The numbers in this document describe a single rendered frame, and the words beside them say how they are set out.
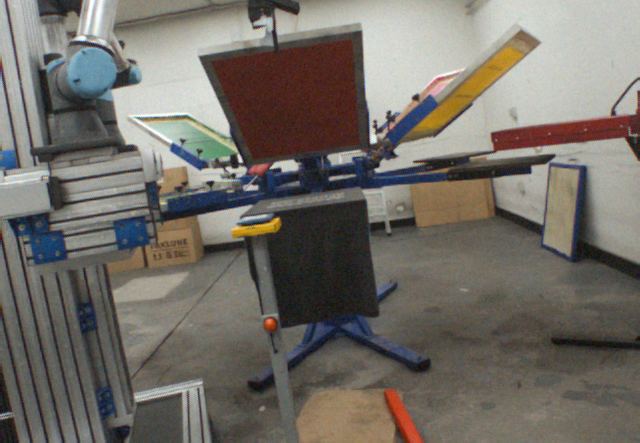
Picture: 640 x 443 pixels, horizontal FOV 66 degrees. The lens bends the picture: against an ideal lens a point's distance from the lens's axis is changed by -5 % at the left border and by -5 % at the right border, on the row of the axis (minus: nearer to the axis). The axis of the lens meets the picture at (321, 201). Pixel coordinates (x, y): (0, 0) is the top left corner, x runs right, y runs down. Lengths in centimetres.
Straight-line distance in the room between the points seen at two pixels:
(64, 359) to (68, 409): 16
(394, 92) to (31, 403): 544
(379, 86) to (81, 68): 533
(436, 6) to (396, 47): 70
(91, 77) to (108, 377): 99
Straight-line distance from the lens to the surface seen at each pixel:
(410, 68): 654
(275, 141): 236
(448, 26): 671
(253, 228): 149
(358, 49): 193
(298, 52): 191
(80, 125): 151
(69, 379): 184
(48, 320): 179
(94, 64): 141
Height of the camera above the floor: 115
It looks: 6 degrees down
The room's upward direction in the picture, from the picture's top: 8 degrees counter-clockwise
